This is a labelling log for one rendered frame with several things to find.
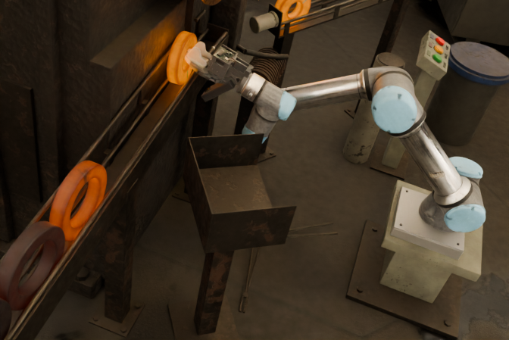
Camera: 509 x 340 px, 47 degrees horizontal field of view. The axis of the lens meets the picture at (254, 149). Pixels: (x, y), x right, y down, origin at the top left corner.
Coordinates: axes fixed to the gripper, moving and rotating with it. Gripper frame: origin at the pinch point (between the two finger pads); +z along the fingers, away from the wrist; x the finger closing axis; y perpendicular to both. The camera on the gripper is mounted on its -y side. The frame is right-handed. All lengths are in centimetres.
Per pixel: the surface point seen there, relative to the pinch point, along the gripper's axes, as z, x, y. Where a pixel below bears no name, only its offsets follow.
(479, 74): -104, -110, -9
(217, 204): -30.1, 36.2, -8.7
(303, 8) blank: -23, -62, -1
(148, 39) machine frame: 7.4, 12.8, 7.3
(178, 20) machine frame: 6.5, -7.3, 3.8
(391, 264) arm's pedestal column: -95, -9, -39
